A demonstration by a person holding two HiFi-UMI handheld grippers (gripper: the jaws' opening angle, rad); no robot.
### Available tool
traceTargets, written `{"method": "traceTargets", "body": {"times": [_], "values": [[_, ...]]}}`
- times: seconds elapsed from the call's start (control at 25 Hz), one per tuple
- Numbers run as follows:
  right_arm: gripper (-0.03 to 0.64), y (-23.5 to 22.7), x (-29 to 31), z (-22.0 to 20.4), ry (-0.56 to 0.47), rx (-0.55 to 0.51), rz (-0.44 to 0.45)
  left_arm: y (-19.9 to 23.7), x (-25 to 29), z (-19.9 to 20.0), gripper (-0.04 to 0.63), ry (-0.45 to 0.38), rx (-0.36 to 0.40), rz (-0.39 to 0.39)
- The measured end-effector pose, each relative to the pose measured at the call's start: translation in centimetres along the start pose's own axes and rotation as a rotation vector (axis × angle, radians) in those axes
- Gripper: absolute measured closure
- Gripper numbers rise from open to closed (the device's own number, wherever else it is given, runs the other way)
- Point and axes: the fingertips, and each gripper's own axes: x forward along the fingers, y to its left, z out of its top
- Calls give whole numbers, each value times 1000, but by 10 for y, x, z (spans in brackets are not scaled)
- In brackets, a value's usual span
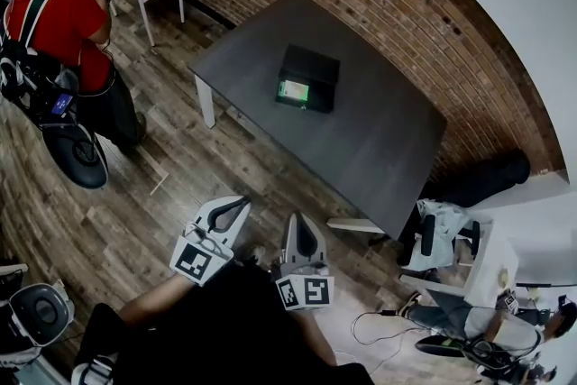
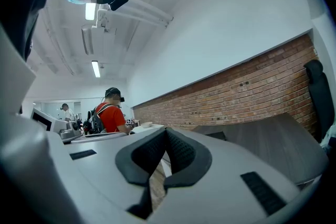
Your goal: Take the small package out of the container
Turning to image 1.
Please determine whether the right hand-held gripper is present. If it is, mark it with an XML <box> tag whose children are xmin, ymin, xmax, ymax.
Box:
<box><xmin>270</xmin><ymin>211</ymin><xmax>336</xmax><ymax>313</ymax></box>

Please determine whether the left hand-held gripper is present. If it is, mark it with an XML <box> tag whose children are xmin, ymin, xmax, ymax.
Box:
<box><xmin>169</xmin><ymin>194</ymin><xmax>252</xmax><ymax>288</ymax></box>

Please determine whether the green and white packet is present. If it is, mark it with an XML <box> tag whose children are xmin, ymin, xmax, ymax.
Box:
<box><xmin>275</xmin><ymin>78</ymin><xmax>312</xmax><ymax>105</ymax></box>

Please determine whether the black box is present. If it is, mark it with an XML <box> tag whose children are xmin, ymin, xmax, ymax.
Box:
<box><xmin>274</xmin><ymin>43</ymin><xmax>342</xmax><ymax>115</ymax></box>

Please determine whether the person's left forearm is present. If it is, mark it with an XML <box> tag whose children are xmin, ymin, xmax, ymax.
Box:
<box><xmin>115</xmin><ymin>272</ymin><xmax>196</xmax><ymax>329</ymax></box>

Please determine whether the person's right forearm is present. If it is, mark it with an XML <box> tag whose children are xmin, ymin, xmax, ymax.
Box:
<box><xmin>292</xmin><ymin>308</ymin><xmax>339</xmax><ymax>369</ymax></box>

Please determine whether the white table leg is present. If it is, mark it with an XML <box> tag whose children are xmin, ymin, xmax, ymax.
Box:
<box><xmin>193</xmin><ymin>74</ymin><xmax>218</xmax><ymax>131</ymax></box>
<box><xmin>325</xmin><ymin>215</ymin><xmax>388</xmax><ymax>236</ymax></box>

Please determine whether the person's black clothing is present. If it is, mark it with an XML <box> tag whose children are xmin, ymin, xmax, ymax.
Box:
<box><xmin>73</xmin><ymin>261</ymin><xmax>376</xmax><ymax>385</ymax></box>

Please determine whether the white cloth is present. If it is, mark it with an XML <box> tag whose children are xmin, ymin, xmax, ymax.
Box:
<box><xmin>416</xmin><ymin>198</ymin><xmax>472</xmax><ymax>270</ymax></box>

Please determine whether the black round base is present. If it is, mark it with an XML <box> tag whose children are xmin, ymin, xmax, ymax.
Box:
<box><xmin>41</xmin><ymin>123</ymin><xmax>110</xmax><ymax>190</ymax></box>
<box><xmin>414</xmin><ymin>334</ymin><xmax>472</xmax><ymax>359</ymax></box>

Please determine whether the white desk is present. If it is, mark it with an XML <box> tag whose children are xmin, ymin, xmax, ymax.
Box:
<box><xmin>463</xmin><ymin>218</ymin><xmax>520</xmax><ymax>304</ymax></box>

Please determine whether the person's white shoe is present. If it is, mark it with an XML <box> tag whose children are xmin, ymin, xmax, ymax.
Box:
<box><xmin>70</xmin><ymin>352</ymin><xmax>119</xmax><ymax>385</ymax></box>

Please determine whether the grey round device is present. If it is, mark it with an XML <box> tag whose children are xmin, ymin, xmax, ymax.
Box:
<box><xmin>0</xmin><ymin>263</ymin><xmax>77</xmax><ymax>369</ymax></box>

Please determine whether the black floor cable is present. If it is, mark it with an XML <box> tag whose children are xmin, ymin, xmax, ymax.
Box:
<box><xmin>350</xmin><ymin>307</ymin><xmax>436</xmax><ymax>358</ymax></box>

